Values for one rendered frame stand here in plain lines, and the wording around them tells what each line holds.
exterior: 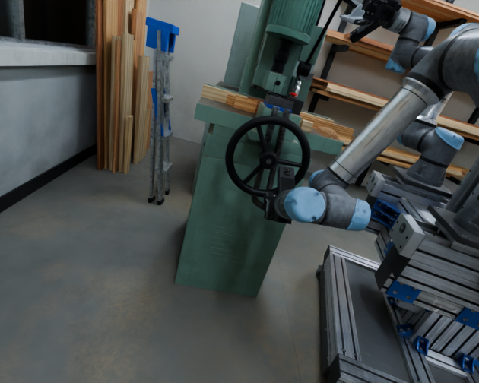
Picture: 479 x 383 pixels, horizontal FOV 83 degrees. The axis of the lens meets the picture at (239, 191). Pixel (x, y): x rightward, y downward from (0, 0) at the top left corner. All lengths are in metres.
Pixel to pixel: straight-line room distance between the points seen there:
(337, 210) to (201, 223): 0.75
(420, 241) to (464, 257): 0.13
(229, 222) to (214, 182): 0.21
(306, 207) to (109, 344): 0.97
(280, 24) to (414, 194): 0.93
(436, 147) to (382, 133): 0.72
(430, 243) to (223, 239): 0.79
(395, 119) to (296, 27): 0.57
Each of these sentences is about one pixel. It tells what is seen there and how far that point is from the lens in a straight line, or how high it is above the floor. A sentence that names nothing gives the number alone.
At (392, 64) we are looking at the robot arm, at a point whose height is 1.21.
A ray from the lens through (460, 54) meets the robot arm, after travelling 0.70.
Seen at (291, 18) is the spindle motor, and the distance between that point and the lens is 1.16.
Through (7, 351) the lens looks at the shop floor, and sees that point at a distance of 1.34.
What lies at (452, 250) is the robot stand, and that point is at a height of 0.76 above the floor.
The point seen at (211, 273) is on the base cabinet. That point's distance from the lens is 1.43.
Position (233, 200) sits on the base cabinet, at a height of 0.54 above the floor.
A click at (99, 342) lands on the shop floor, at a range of 1.30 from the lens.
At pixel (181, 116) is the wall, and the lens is 3.63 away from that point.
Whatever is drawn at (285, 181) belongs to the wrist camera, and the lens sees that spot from 0.78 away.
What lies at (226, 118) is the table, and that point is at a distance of 1.06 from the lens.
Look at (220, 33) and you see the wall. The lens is 3.52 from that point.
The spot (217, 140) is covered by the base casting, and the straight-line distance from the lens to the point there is 1.08.
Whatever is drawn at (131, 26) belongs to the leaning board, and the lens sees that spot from 2.66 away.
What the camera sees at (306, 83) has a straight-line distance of 1.41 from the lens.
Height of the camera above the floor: 1.07
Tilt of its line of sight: 25 degrees down
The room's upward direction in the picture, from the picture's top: 17 degrees clockwise
